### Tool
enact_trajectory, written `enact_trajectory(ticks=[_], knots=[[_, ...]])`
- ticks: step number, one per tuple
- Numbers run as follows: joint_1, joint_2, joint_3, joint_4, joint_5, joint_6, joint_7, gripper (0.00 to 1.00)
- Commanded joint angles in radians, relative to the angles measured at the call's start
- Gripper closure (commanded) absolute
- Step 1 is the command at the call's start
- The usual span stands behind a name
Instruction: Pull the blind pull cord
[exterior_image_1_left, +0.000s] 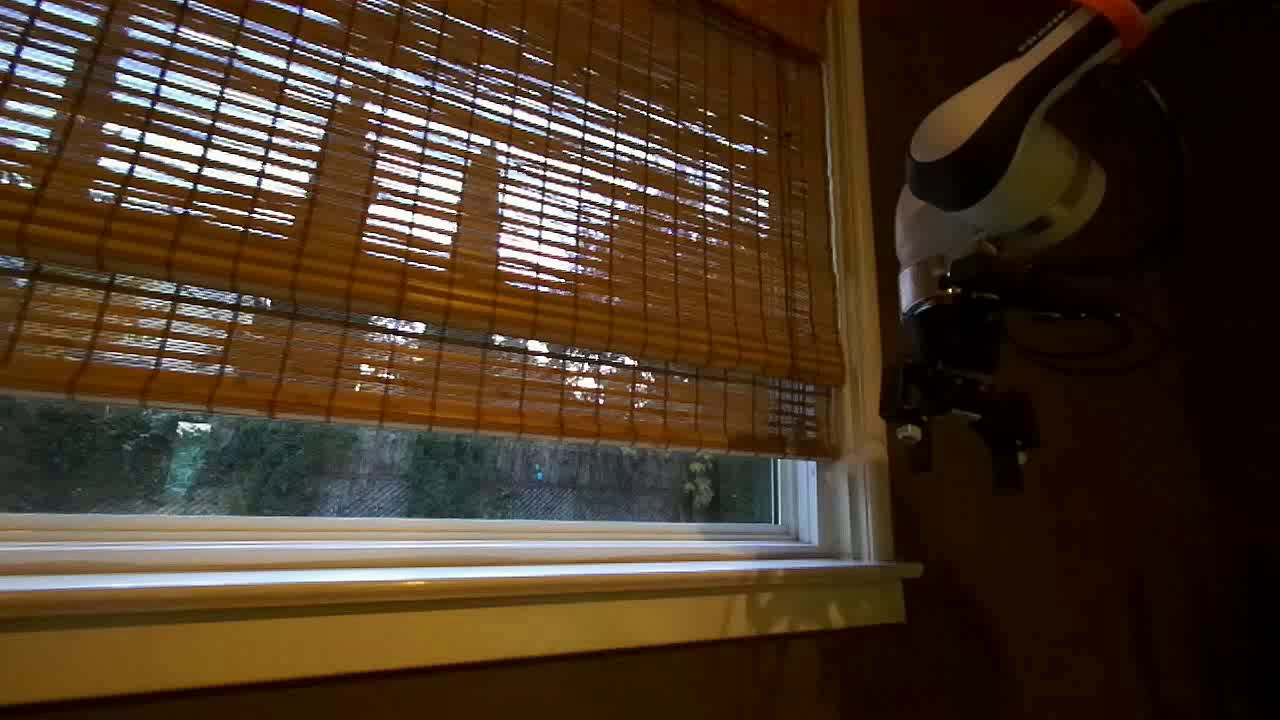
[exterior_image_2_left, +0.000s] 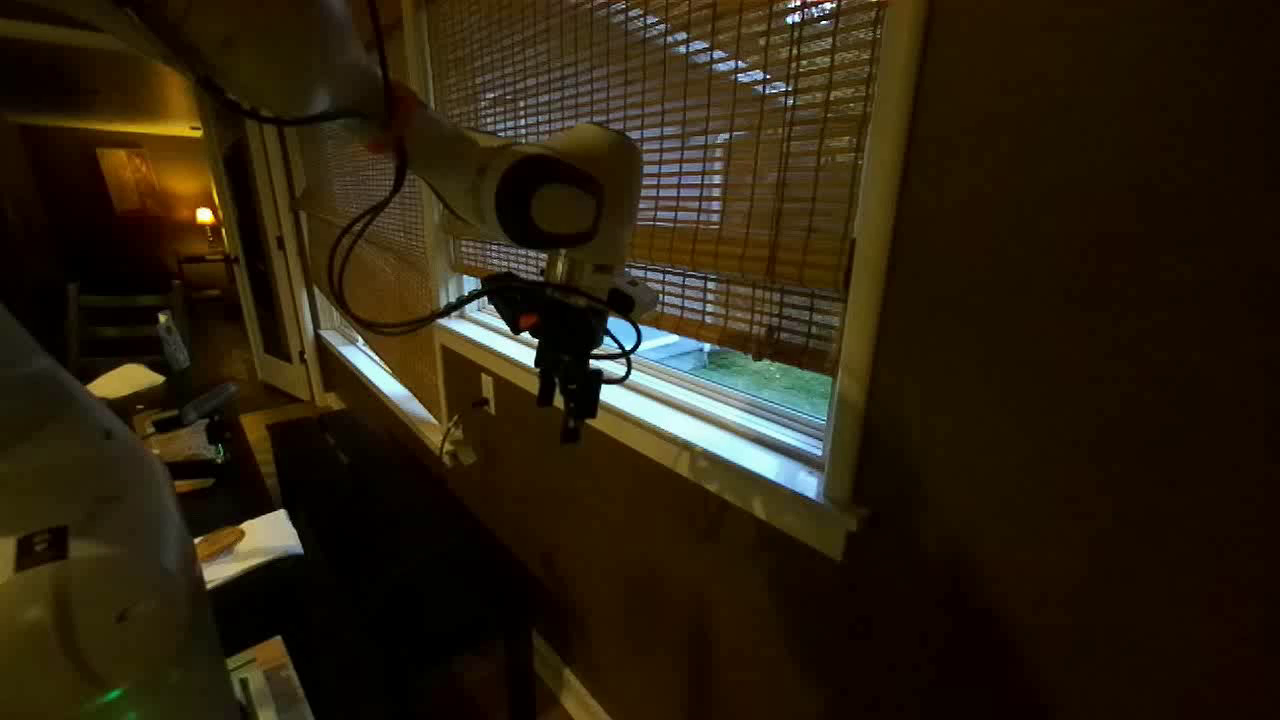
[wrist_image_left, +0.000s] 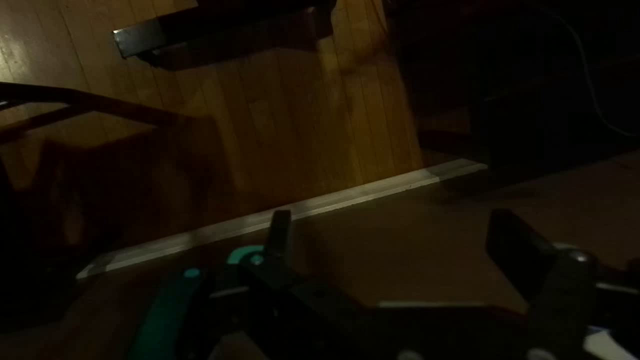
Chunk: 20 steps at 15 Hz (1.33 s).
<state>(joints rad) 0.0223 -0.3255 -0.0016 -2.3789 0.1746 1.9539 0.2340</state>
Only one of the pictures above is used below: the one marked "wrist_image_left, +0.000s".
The teal plastic clamp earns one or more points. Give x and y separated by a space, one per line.
167 312

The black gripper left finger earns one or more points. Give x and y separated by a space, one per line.
281 240

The light metal floor threshold strip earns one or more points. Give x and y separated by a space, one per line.
347 197

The dark bulky furniture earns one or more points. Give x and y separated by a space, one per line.
520 80

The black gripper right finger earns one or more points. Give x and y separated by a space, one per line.
520 253

